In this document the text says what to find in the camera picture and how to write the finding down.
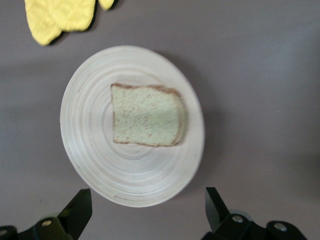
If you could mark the yellow quilted oven mitt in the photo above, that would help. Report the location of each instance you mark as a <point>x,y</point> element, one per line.
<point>80,15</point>
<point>42,22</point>

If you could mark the slice of toast bread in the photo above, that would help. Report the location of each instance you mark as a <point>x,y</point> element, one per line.
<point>147,117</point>

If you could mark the round wooden plate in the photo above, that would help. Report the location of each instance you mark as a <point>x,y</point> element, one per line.
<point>100,155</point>

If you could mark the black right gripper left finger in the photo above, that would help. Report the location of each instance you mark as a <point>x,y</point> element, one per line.
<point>72,217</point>

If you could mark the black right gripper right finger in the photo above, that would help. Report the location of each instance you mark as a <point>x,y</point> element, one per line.
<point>220,220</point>

